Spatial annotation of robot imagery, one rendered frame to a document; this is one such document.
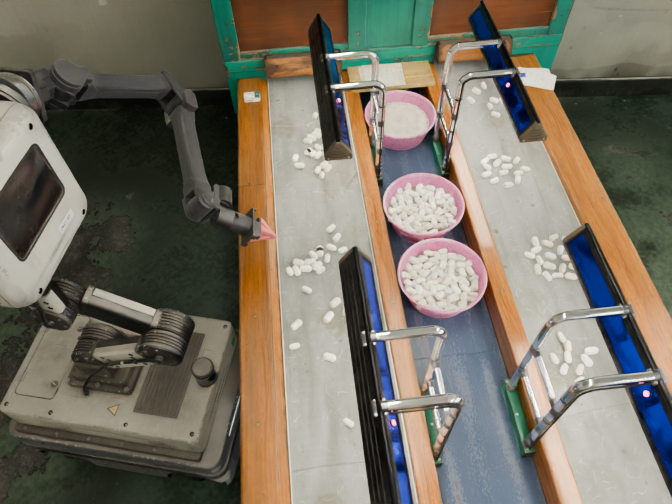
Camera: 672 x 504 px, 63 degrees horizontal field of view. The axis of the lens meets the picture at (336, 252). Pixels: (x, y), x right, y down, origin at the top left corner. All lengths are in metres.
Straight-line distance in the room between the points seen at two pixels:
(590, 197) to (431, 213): 0.52
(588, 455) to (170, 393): 1.22
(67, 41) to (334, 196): 2.00
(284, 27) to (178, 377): 1.32
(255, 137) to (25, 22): 1.72
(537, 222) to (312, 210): 0.74
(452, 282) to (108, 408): 1.14
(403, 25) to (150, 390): 1.60
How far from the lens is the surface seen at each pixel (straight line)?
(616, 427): 1.65
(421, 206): 1.87
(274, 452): 1.47
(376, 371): 1.15
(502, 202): 1.94
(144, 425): 1.89
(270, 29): 2.25
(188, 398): 1.88
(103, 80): 1.63
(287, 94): 2.29
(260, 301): 1.64
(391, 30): 2.31
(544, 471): 1.56
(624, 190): 3.21
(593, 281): 1.40
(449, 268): 1.74
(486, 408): 1.63
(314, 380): 1.54
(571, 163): 2.10
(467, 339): 1.70
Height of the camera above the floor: 2.17
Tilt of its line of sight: 55 degrees down
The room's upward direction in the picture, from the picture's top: 2 degrees counter-clockwise
